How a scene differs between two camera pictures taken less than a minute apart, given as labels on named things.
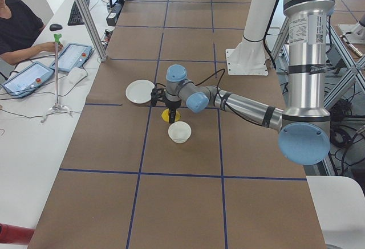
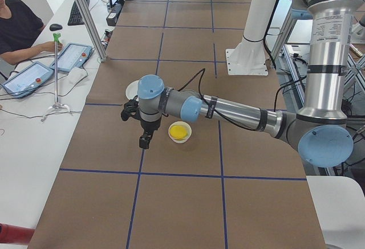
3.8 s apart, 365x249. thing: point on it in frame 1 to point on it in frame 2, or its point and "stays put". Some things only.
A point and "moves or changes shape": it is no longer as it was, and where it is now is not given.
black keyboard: x=75 y=17 stays put
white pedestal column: x=250 y=57 stays put
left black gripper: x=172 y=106 to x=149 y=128
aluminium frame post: x=87 y=16 stays put
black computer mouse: x=55 y=27 stays put
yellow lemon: x=165 y=115 moves or changes shape
